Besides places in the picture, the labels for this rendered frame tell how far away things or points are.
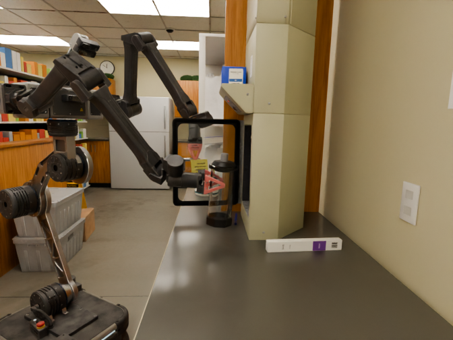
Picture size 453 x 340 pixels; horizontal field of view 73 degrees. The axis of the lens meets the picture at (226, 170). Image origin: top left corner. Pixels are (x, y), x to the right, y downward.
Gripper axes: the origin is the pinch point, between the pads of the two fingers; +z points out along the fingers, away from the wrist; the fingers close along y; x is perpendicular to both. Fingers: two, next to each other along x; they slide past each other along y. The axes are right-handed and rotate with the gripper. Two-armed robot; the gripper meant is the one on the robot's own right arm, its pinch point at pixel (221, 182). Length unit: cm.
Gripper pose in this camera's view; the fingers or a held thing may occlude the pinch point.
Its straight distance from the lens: 113.7
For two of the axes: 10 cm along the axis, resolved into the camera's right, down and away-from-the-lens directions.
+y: -0.8, -1.7, 9.8
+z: 9.9, 0.8, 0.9
